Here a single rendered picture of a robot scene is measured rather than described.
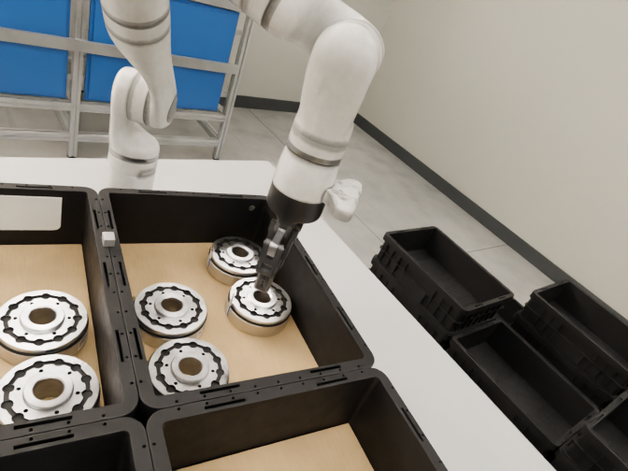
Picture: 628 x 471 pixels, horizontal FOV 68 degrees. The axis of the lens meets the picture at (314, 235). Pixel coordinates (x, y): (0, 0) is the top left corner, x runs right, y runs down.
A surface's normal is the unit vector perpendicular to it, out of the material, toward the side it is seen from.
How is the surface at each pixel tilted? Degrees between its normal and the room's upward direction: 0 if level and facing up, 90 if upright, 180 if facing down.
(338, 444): 0
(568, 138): 90
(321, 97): 105
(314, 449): 0
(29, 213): 90
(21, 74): 90
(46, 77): 90
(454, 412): 0
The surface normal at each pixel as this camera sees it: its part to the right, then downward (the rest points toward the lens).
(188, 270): 0.33, -0.79
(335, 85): -0.29, 0.68
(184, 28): 0.54, 0.61
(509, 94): -0.78, 0.09
